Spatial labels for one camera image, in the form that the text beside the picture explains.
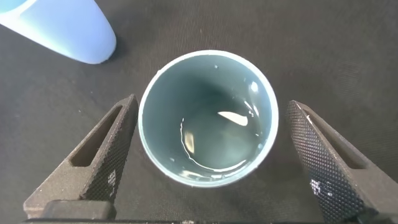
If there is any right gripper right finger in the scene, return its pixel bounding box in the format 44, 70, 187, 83
285, 100, 398, 224

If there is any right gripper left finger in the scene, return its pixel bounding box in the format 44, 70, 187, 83
23, 94, 139, 219

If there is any teal plastic cup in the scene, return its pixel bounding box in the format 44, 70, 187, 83
137, 49, 279, 189

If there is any black table cloth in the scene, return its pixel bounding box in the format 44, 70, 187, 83
0, 0, 398, 224

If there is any light blue plastic cup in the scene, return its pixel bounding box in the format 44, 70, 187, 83
0, 0, 118, 65

